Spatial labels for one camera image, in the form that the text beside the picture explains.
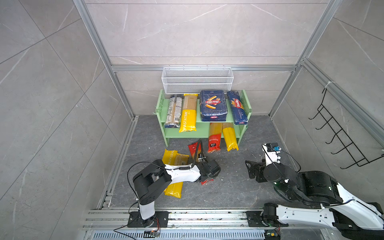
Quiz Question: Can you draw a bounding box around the red spaghetti package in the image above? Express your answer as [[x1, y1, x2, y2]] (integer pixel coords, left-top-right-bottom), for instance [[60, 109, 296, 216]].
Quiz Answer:
[[189, 139, 213, 185], [208, 123, 223, 153]]

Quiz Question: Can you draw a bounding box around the red spaghetti package front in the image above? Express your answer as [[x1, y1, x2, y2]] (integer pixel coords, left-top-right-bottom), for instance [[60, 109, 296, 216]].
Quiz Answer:
[[208, 123, 223, 153]]

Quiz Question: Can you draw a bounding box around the yellow Pastatime spaghetti package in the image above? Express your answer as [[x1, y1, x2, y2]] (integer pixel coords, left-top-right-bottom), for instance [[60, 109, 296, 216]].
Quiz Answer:
[[179, 94, 198, 133]]

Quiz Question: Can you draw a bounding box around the blue Barilla spaghetti box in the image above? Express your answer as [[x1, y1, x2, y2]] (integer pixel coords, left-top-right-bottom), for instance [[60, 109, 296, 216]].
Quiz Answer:
[[227, 91, 248, 125]]

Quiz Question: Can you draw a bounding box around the clear brown spaghetti package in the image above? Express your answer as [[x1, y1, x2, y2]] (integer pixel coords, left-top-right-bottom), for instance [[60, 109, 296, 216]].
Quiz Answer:
[[165, 95, 184, 128]]

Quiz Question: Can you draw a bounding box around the blue Barilla pasta bag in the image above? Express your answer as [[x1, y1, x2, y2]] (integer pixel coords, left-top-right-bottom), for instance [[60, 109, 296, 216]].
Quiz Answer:
[[200, 90, 228, 122]]

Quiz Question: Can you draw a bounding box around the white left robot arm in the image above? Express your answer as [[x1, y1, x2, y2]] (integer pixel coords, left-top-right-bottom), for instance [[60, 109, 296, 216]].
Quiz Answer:
[[127, 160, 221, 228]]

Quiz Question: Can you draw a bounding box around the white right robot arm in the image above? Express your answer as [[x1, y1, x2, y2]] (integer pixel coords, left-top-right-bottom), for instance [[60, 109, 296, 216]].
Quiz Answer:
[[245, 161, 384, 240]]

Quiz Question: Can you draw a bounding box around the green two-tier shelf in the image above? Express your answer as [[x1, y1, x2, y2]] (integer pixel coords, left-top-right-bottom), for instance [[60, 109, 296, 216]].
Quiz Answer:
[[154, 89, 253, 148]]

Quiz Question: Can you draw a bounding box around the black corrugated cable conduit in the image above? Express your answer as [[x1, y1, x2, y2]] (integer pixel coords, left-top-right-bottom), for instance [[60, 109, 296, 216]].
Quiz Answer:
[[188, 138, 208, 169]]

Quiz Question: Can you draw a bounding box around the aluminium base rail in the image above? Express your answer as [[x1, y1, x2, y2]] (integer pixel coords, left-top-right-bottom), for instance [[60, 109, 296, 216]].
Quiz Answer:
[[81, 207, 335, 232]]

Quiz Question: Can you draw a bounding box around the white wire mesh basket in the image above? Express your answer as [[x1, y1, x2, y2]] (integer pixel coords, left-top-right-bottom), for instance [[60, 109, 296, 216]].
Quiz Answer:
[[162, 67, 234, 95]]

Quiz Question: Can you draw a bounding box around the black wire hook rack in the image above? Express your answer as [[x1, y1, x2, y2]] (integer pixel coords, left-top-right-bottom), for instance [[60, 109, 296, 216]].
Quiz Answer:
[[309, 89, 384, 170]]

